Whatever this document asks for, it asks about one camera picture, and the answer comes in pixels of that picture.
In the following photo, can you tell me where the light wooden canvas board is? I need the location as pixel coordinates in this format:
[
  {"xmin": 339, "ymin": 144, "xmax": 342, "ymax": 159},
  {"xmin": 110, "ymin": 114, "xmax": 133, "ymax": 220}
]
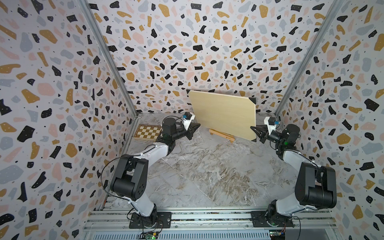
[{"xmin": 188, "ymin": 90, "xmax": 256, "ymax": 141}]

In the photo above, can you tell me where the small wooden easel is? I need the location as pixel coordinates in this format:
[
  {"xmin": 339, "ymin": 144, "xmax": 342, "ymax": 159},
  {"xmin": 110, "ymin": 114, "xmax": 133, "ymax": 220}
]
[{"xmin": 209, "ymin": 129, "xmax": 235, "ymax": 143}]

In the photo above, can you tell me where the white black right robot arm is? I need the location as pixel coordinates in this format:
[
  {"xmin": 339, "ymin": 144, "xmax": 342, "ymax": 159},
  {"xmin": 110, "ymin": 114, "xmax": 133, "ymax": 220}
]
[{"xmin": 251, "ymin": 124, "xmax": 337, "ymax": 227}]

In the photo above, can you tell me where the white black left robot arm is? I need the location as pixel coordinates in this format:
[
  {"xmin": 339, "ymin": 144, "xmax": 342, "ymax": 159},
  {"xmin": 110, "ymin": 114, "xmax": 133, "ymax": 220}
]
[{"xmin": 110, "ymin": 112, "xmax": 201, "ymax": 219}]

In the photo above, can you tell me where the wooden chess board box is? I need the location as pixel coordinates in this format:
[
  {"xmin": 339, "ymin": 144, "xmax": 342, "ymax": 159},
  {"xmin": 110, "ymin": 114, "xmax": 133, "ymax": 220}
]
[{"xmin": 133, "ymin": 124, "xmax": 162, "ymax": 142}]

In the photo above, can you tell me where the green circuit board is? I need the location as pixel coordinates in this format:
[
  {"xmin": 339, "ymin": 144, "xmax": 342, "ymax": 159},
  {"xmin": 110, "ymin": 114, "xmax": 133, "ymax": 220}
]
[{"xmin": 140, "ymin": 232, "xmax": 159, "ymax": 240}]

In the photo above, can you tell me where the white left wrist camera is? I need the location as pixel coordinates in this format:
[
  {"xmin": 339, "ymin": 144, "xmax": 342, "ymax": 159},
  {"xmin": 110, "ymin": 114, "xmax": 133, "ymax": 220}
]
[{"xmin": 182, "ymin": 112, "xmax": 195, "ymax": 131}]

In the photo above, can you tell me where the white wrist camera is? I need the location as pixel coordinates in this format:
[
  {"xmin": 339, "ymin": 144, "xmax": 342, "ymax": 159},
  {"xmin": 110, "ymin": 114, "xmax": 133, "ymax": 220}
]
[
  {"xmin": 264, "ymin": 117, "xmax": 280, "ymax": 135},
  {"xmin": 182, "ymin": 112, "xmax": 195, "ymax": 131}
]

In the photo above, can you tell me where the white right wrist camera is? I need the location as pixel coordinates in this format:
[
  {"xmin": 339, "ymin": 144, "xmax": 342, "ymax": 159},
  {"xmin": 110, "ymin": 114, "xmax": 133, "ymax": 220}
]
[{"xmin": 264, "ymin": 117, "xmax": 280, "ymax": 135}]

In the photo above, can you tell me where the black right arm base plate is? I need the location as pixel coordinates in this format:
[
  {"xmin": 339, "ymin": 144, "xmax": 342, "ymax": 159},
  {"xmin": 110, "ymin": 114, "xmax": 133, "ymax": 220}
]
[{"xmin": 251, "ymin": 210, "xmax": 294, "ymax": 228}]

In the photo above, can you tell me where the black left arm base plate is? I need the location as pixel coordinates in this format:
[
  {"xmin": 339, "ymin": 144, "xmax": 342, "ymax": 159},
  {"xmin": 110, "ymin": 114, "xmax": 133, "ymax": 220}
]
[{"xmin": 129, "ymin": 212, "xmax": 172, "ymax": 230}]

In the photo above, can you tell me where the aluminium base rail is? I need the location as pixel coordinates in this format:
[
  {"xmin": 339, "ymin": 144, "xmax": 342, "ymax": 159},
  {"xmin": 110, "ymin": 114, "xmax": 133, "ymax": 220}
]
[{"xmin": 80, "ymin": 207, "xmax": 342, "ymax": 240}]

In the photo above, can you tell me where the right aluminium corner post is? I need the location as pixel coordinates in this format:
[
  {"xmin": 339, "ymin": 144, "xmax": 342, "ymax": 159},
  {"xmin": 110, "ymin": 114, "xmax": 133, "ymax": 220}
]
[{"xmin": 275, "ymin": 0, "xmax": 343, "ymax": 116}]

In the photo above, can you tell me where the aluminium corner post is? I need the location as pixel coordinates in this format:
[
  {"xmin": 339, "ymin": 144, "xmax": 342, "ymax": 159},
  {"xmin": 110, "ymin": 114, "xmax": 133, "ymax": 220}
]
[
  {"xmin": 78, "ymin": 0, "xmax": 138, "ymax": 119},
  {"xmin": 275, "ymin": 0, "xmax": 343, "ymax": 116}
]

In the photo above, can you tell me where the left aluminium corner post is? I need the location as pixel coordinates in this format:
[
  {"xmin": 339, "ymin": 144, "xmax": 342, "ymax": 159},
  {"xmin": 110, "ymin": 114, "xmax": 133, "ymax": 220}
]
[{"xmin": 78, "ymin": 0, "xmax": 138, "ymax": 119}]

